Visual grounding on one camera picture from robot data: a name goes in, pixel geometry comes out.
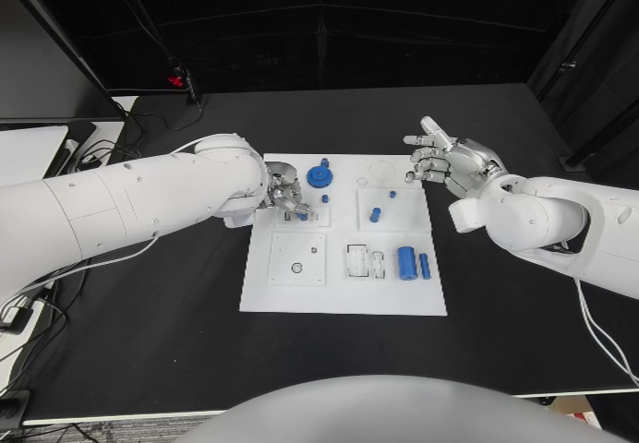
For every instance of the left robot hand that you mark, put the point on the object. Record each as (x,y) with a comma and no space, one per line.
(281,192)

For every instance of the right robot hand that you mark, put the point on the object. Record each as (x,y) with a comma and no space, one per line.
(466,157)

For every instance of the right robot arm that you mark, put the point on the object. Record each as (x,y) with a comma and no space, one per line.
(544,214)

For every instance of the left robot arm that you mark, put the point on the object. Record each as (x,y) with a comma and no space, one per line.
(124,204)

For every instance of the white task board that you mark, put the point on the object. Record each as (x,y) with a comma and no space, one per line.
(344,294)

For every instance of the blue gear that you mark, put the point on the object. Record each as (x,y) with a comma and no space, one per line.
(319,177)

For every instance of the short blue cylinder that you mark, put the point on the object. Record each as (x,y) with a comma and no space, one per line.
(375,214)

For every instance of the thick long blue cylinder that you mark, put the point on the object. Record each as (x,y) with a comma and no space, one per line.
(407,263)

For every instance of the thin long blue cylinder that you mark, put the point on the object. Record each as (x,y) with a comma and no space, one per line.
(424,266)

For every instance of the black power strip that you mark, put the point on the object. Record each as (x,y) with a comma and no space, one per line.
(192,86)

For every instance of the white desk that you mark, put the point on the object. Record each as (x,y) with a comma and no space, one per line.
(29,152)

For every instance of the black power adapter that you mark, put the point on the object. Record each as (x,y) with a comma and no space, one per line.
(18,316)

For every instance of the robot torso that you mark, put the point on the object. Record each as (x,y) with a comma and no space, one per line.
(400,411)

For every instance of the cardboard box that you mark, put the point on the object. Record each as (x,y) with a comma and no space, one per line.
(574,411)

